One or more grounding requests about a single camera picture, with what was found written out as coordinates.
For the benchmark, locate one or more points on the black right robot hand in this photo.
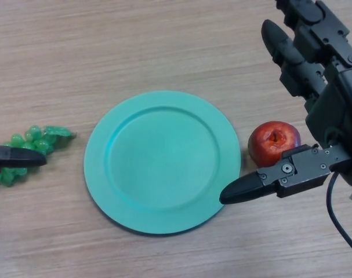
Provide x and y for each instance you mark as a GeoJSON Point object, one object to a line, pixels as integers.
{"type": "Point", "coordinates": [338, 101]}

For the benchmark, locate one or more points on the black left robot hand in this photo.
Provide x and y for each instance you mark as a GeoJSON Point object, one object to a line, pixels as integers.
{"type": "Point", "coordinates": [16, 157]}

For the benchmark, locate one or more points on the green grapes bunch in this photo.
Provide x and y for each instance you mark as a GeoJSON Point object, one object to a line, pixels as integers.
{"type": "Point", "coordinates": [33, 136]}

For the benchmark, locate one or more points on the teal round plate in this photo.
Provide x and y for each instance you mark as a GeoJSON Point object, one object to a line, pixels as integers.
{"type": "Point", "coordinates": [162, 163]}

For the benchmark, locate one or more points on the red apple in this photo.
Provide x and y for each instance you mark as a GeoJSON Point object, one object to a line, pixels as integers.
{"type": "Point", "coordinates": [264, 144]}

